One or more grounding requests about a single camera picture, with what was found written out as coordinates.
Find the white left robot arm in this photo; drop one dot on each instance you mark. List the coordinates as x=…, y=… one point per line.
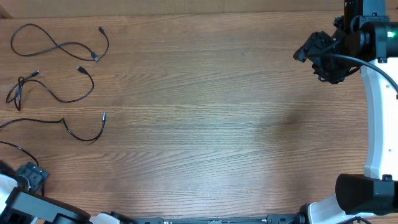
x=19, y=205

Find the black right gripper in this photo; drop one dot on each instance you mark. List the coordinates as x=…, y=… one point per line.
x=330, y=78

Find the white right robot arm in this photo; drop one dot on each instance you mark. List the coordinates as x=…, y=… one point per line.
x=368, y=44

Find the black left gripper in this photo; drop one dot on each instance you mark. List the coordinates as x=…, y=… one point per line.
x=33, y=175

